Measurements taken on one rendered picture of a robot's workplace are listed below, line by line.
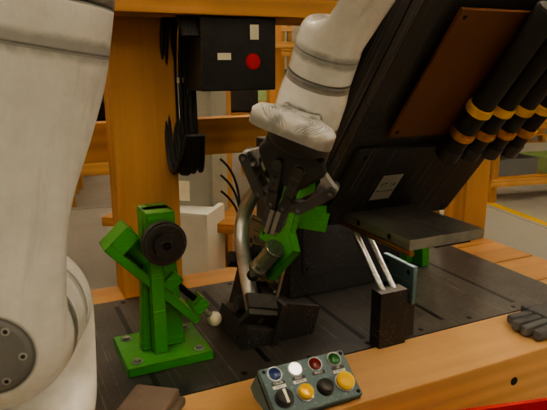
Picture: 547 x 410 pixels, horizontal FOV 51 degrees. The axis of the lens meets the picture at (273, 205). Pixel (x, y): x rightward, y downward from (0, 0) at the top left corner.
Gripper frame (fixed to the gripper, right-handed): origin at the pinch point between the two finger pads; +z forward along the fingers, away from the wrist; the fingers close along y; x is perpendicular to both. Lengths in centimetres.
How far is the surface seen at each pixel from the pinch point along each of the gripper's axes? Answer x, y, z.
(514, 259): -90, -51, 40
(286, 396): 0.2, -9.6, 27.5
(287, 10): -61, 22, -10
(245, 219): -34.5, 11.9, 25.0
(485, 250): -94, -45, 43
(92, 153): -42, 52, 30
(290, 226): -27.2, 1.8, 17.7
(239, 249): -29.9, 10.3, 29.0
